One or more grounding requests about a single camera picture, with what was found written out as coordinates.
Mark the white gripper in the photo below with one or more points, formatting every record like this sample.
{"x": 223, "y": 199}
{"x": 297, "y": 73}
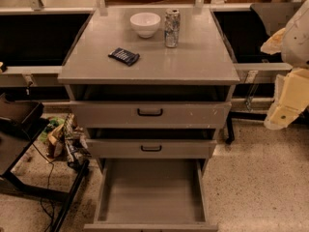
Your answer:
{"x": 296, "y": 43}

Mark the dark blue rxbar wrapper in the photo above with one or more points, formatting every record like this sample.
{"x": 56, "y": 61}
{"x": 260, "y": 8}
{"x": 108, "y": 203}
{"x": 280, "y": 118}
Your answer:
{"x": 124, "y": 56}

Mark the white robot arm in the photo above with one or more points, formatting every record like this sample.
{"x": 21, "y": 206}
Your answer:
{"x": 295, "y": 44}

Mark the grey drawer cabinet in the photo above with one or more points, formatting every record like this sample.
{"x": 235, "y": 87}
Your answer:
{"x": 201, "y": 57}

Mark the grey top drawer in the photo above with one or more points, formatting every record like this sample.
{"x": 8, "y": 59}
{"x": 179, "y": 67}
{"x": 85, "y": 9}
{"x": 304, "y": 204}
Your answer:
{"x": 152, "y": 106}

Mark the grey drawer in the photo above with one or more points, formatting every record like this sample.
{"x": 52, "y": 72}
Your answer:
{"x": 152, "y": 143}
{"x": 151, "y": 195}
{"x": 152, "y": 106}

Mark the grey bottom drawer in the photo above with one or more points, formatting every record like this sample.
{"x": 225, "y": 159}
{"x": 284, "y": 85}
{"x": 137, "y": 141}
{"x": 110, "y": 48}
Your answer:
{"x": 151, "y": 195}

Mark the grey middle drawer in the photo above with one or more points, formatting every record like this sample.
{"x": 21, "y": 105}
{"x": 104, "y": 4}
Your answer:
{"x": 152, "y": 143}

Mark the white ceramic bowl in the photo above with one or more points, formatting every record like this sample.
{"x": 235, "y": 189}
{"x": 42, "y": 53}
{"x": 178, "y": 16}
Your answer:
{"x": 145, "y": 24}

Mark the pile of snack bags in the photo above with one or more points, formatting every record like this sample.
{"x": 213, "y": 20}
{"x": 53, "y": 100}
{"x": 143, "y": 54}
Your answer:
{"x": 62, "y": 136}

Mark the black tray table left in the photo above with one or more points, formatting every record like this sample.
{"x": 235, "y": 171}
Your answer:
{"x": 21, "y": 124}

